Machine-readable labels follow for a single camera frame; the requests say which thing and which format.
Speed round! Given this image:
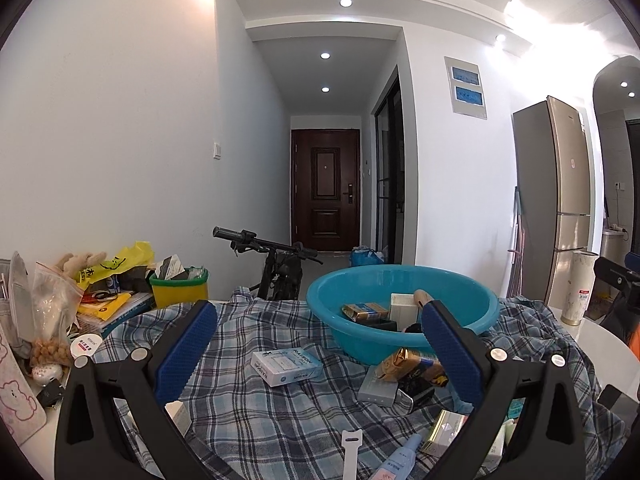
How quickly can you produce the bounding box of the white barcode box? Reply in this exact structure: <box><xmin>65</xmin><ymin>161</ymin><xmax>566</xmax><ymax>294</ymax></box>
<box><xmin>390</xmin><ymin>294</ymin><xmax>420</xmax><ymax>332</ymax></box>

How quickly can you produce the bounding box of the brown blue cigarette carton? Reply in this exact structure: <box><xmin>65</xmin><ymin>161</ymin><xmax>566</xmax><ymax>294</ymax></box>
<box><xmin>341</xmin><ymin>302</ymin><xmax>388</xmax><ymax>324</ymax></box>

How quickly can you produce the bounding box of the white marbled paper roll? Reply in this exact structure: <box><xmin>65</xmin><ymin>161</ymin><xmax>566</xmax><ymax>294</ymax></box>
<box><xmin>561</xmin><ymin>250</ymin><xmax>599</xmax><ymax>326</ymax></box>

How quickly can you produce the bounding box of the yellow green bin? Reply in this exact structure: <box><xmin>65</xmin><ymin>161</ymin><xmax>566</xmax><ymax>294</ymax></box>
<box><xmin>149</xmin><ymin>266</ymin><xmax>208</xmax><ymax>309</ymax></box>

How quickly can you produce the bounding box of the bag of nuts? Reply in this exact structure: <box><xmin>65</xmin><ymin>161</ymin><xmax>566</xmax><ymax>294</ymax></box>
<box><xmin>30</xmin><ymin>262</ymin><xmax>84</xmax><ymax>366</ymax></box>

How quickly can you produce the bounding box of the blue plaid cloth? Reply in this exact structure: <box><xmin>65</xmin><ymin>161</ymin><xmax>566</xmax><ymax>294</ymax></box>
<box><xmin>94</xmin><ymin>286</ymin><xmax>626</xmax><ymax>480</ymax></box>

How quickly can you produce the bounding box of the yellow plastic bag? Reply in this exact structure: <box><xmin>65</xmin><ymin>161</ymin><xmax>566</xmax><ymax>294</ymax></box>
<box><xmin>76</xmin><ymin>240</ymin><xmax>154</xmax><ymax>289</ymax></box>

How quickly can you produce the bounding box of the pink bear pouch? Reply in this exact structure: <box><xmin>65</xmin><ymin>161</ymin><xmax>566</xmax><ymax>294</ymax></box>
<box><xmin>0</xmin><ymin>332</ymin><xmax>47</xmax><ymax>445</ymax></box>

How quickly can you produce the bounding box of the white blue Raison box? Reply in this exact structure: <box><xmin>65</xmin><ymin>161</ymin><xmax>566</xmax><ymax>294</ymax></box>
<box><xmin>250</xmin><ymin>348</ymin><xmax>322</xmax><ymax>388</ymax></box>

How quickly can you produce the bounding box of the light blue tube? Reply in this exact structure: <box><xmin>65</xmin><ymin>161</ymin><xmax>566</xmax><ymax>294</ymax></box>
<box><xmin>370</xmin><ymin>434</ymin><xmax>422</xmax><ymax>480</ymax></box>

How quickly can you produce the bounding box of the gold cigarette pack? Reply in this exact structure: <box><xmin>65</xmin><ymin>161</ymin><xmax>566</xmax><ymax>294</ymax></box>
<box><xmin>374</xmin><ymin>348</ymin><xmax>449</xmax><ymax>387</ymax></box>

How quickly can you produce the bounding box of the black bicycle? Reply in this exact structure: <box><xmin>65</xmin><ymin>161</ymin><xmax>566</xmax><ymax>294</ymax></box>
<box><xmin>213</xmin><ymin>226</ymin><xmax>323</xmax><ymax>301</ymax></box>

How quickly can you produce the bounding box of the silver refrigerator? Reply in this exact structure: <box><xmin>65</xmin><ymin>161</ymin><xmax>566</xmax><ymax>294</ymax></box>
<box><xmin>513</xmin><ymin>96</ymin><xmax>590</xmax><ymax>309</ymax></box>

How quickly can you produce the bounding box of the grey small box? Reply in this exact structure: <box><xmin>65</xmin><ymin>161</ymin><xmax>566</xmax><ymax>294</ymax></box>
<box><xmin>357</xmin><ymin>366</ymin><xmax>398</xmax><ymax>408</ymax></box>

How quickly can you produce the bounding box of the blue plastic basin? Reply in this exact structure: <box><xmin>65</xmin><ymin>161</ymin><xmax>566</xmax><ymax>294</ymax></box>
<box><xmin>306</xmin><ymin>264</ymin><xmax>500</xmax><ymax>365</ymax></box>

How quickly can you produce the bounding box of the blue shopping bag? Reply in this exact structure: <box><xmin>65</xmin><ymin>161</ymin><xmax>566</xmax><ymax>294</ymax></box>
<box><xmin>349</xmin><ymin>246</ymin><xmax>385</xmax><ymax>266</ymax></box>

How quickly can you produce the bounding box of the dark brown entry door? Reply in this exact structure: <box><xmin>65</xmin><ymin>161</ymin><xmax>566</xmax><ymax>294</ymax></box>
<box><xmin>291</xmin><ymin>129</ymin><xmax>360</xmax><ymax>252</ymax></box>

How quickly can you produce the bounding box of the wall electrical panel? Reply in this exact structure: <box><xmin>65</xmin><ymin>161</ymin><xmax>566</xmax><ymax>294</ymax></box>
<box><xmin>444</xmin><ymin>56</ymin><xmax>487</xmax><ymax>120</ymax></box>

